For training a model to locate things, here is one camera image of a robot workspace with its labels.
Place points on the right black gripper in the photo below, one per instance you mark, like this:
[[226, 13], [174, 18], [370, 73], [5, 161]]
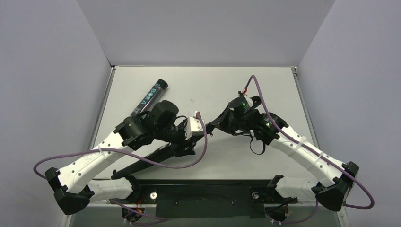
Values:
[[226, 119]]

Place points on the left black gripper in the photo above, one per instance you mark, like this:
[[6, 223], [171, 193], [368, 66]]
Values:
[[184, 141]]

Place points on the black racket bag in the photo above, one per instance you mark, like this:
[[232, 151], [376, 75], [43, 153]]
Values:
[[163, 150]]

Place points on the black shuttlecock tube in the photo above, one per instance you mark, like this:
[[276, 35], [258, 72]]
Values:
[[151, 97]]

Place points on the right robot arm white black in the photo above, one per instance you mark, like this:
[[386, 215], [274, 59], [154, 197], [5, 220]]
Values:
[[332, 179]]

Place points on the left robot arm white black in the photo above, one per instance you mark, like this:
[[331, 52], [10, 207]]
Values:
[[74, 186]]

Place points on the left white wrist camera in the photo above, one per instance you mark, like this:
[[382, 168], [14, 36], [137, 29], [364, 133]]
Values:
[[193, 128]]

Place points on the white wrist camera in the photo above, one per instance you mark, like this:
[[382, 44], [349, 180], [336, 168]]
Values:
[[246, 97], [193, 128]]

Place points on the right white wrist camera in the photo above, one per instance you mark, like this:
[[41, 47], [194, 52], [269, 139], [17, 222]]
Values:
[[246, 97]]

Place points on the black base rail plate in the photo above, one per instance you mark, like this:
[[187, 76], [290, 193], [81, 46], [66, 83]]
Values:
[[207, 198]]

